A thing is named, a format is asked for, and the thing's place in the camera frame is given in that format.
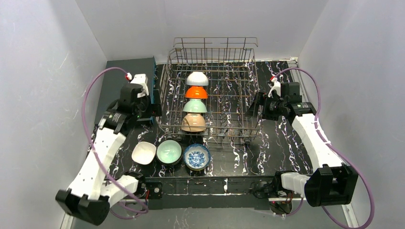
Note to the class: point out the orange rimmed white bowl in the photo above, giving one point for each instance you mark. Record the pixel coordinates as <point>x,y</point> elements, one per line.
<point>196,92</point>

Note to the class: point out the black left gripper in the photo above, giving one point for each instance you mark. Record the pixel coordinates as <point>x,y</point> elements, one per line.
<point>155,103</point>

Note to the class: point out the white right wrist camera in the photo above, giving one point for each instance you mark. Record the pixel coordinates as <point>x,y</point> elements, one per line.
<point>275,89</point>

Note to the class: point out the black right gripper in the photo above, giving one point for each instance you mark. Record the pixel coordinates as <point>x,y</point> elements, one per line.
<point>256,104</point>

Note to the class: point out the grey wire dish rack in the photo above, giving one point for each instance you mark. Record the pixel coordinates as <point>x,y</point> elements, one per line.
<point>230,66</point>

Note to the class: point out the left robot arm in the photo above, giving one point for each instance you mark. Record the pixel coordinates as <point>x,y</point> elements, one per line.
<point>94,191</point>

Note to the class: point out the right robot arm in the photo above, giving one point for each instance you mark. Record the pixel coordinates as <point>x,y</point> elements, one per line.
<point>333,181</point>

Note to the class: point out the dark grey flat box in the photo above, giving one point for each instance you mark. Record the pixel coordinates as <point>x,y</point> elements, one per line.
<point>116,106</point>

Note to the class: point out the green bowl dark exterior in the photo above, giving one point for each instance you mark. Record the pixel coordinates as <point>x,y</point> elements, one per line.
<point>169,152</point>

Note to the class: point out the white square bowl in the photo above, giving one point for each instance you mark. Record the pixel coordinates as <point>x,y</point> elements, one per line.
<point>143,153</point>

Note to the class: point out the celadon green bowl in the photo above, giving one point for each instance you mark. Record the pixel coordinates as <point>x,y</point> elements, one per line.
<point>195,106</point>

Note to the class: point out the beige floral bowl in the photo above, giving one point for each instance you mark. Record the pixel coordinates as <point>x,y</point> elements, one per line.
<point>193,122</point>

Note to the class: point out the white bowl blue band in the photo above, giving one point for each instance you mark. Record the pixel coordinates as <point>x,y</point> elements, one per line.
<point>197,79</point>

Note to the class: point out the blue patterned bowl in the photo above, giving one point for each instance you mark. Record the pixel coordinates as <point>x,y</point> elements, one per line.
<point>196,157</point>

